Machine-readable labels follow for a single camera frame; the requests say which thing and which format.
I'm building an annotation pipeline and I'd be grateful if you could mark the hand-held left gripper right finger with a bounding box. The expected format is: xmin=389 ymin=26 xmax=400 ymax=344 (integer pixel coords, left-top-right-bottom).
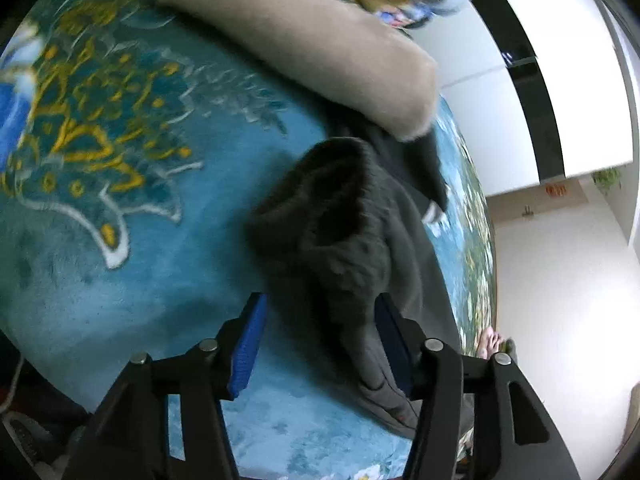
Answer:
xmin=374 ymin=292 xmax=581 ymax=480

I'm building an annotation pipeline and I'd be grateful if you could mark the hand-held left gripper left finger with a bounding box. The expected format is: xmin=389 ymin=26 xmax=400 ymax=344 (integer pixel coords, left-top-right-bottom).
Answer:
xmin=60 ymin=292 xmax=269 ymax=480

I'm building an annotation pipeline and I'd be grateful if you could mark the black sweatshirt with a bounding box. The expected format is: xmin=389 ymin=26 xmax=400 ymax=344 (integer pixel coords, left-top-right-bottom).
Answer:
xmin=245 ymin=136 xmax=476 ymax=441

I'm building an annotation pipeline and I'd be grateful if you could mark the person's foot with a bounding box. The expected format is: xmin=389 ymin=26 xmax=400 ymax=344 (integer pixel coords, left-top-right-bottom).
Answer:
xmin=475 ymin=327 xmax=517 ymax=361

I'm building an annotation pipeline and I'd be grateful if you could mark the blue patterned bed blanket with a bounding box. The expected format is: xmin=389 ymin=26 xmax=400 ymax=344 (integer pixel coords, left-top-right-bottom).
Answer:
xmin=0 ymin=0 xmax=498 ymax=480

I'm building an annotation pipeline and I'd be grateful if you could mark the white door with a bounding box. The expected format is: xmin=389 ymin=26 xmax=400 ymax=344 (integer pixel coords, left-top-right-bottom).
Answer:
xmin=487 ymin=180 xmax=628 ymax=233

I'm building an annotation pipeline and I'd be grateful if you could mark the white floor device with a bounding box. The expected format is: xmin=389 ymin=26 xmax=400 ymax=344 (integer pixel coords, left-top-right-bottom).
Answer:
xmin=2 ymin=410 xmax=58 ymax=468

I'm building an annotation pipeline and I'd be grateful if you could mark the green plant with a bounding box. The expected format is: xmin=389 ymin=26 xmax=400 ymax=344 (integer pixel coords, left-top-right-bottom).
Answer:
xmin=592 ymin=167 xmax=623 ymax=196

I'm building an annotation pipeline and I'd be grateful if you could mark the beige fuzzy sweater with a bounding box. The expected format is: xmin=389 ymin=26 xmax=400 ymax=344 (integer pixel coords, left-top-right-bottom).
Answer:
xmin=155 ymin=0 xmax=441 ymax=142

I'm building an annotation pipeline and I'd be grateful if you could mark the white wardrobe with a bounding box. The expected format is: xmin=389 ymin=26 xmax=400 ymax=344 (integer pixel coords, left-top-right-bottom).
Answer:
xmin=407 ymin=0 xmax=640 ymax=198

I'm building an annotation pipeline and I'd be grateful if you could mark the folded colourful blanket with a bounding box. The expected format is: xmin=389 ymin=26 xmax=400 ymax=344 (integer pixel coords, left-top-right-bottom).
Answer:
xmin=372 ymin=2 xmax=431 ymax=31

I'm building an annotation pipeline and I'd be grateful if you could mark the white cable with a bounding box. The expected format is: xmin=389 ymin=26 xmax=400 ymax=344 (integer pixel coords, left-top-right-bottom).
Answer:
xmin=0 ymin=355 xmax=26 ymax=413

